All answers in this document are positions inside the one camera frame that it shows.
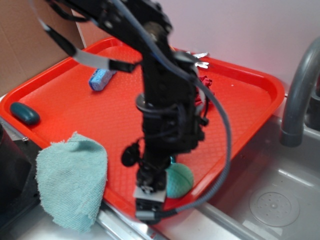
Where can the grey sink basin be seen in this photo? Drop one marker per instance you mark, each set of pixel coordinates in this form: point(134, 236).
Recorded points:
point(272, 192)

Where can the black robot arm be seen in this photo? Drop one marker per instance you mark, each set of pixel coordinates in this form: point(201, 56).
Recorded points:
point(171, 123)

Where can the green dimpled ball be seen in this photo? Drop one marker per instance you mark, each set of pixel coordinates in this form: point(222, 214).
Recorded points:
point(180, 180)

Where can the red plastic tray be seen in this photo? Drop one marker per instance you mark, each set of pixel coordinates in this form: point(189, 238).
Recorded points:
point(66, 104)

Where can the brown cardboard panel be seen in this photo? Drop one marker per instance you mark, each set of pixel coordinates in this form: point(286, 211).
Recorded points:
point(26, 50)

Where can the dark teal oval soap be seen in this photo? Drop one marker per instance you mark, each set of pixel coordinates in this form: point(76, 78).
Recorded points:
point(24, 113)

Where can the light blue towel cloth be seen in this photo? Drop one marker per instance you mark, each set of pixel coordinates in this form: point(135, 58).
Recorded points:
point(71, 177)

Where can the crumpled red cloth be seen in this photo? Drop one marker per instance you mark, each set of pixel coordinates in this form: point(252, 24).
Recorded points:
point(201, 98)

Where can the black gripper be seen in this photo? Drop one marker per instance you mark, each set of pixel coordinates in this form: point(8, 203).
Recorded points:
point(151, 182)

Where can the silver key bunch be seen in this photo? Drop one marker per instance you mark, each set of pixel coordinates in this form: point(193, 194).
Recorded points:
point(200, 56)

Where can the grey faucet spout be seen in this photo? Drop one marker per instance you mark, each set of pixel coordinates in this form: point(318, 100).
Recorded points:
point(302, 107)

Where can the blue sponge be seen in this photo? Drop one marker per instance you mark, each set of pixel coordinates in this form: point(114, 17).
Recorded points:
point(100, 78)

